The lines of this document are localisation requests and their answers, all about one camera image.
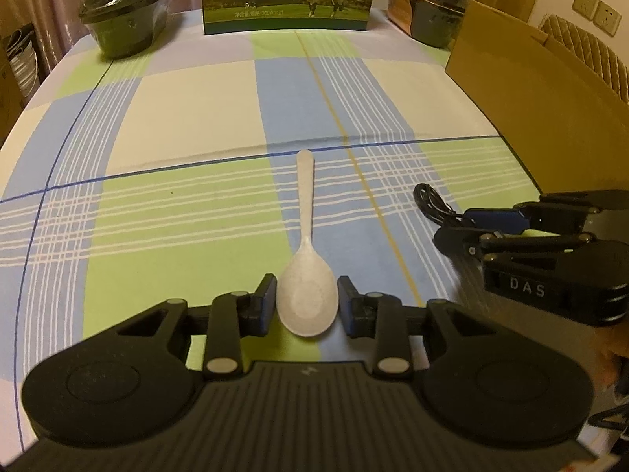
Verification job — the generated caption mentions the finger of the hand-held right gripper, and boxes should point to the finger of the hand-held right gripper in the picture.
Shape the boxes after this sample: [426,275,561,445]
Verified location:
[433,226,598,266]
[462,201,587,232]

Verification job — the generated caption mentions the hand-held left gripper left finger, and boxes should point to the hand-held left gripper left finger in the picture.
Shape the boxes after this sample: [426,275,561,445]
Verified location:
[118,273,279,380]

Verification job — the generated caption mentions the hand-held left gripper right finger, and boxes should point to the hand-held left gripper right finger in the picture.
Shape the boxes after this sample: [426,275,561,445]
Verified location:
[337,275,492,380]

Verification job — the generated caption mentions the white plastic spoon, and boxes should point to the white plastic spoon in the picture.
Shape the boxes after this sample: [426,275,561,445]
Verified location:
[276,149,340,337]

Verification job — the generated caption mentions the black cable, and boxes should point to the black cable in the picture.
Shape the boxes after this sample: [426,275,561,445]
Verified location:
[414,183,467,229]

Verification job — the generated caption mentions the brown cardboard box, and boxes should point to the brown cardboard box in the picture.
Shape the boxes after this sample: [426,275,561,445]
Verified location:
[445,0,629,197]

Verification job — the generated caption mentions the chair with quilted cover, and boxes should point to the chair with quilted cover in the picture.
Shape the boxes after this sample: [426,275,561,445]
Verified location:
[538,14,629,104]

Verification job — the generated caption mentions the black plastic-wrapped cooking pot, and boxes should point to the black plastic-wrapped cooking pot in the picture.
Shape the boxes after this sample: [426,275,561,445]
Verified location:
[79,0,175,60]
[408,0,473,50]

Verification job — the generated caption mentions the stacked metal buckets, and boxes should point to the stacked metal buckets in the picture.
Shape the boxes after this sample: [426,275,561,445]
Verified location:
[2,22,40,104]

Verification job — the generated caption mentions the pink beige curtain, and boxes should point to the pink beige curtain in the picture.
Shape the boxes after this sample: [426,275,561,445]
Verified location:
[0,0,207,74]

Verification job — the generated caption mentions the beige wall socket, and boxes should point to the beige wall socket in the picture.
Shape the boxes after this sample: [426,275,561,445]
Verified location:
[572,0,598,23]
[594,0,617,36]

